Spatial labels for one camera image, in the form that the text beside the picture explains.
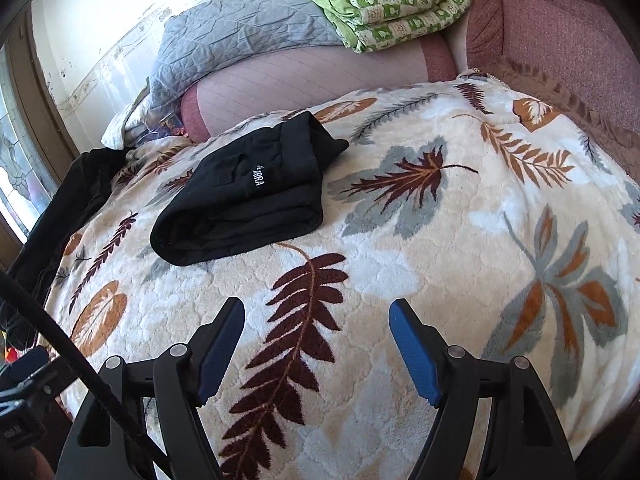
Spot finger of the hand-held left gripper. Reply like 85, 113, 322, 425
0, 347, 49, 383

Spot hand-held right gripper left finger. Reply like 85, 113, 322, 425
55, 297, 246, 480

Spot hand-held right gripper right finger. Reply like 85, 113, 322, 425
389, 298, 573, 480

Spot black pants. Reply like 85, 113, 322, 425
150, 110, 351, 267

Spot yellow red packet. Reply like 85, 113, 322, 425
0, 331, 23, 363

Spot leaf-print fleece blanket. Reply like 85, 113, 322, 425
42, 72, 640, 480

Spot black jacket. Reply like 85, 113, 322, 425
0, 147, 132, 356

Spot stained glass window pane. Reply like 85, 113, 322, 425
0, 45, 57, 241

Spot colourful small packet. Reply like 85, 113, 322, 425
156, 111, 189, 137

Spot pink quilted mattress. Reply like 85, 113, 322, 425
179, 34, 458, 143

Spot grey quilted blanket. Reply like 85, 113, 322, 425
147, 0, 351, 116

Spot green patterned quilt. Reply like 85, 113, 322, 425
285, 0, 481, 55

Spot pink upholstered headboard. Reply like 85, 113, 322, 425
445, 0, 640, 181

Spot black cable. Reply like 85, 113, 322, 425
0, 269, 172, 480

